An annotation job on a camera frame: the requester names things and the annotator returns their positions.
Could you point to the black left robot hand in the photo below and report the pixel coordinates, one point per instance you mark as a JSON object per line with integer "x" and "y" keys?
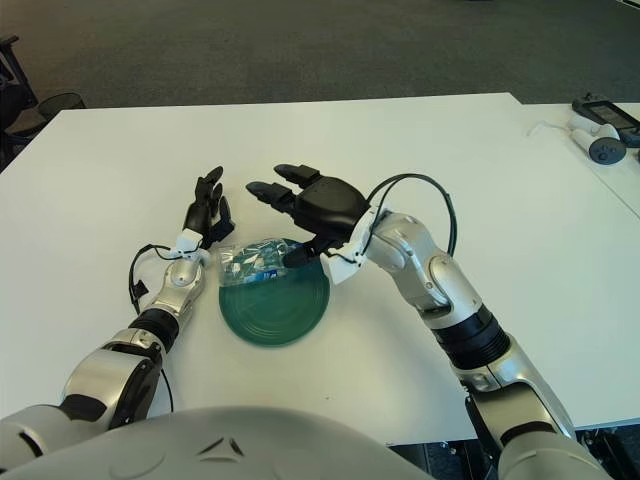
{"x": 197, "y": 215}

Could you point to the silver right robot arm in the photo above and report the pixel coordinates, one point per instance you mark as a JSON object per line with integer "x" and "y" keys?
{"x": 435, "y": 270}

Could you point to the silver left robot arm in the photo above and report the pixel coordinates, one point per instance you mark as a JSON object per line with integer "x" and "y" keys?
{"x": 182, "y": 280}

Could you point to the black handheld remote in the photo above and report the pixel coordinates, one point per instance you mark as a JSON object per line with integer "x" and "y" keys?
{"x": 605, "y": 112}

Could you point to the green ribbed plate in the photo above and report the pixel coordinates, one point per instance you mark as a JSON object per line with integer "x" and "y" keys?
{"x": 280, "y": 315}

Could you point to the clear bottle with blue cap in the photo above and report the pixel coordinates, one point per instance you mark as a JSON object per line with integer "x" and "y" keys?
{"x": 250, "y": 262}

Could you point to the black mesh wastebasket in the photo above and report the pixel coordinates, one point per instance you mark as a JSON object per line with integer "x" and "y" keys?
{"x": 61, "y": 104}

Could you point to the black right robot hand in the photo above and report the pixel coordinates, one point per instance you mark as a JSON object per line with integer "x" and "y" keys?
{"x": 330, "y": 205}

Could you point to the white handheld controller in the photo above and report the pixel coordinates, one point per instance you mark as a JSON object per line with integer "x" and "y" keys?
{"x": 606, "y": 151}

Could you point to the grey robot torso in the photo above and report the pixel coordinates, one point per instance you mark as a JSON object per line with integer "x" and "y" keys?
{"x": 225, "y": 445}

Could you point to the black office chair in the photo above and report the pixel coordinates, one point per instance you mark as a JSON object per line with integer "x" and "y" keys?
{"x": 12, "y": 95}

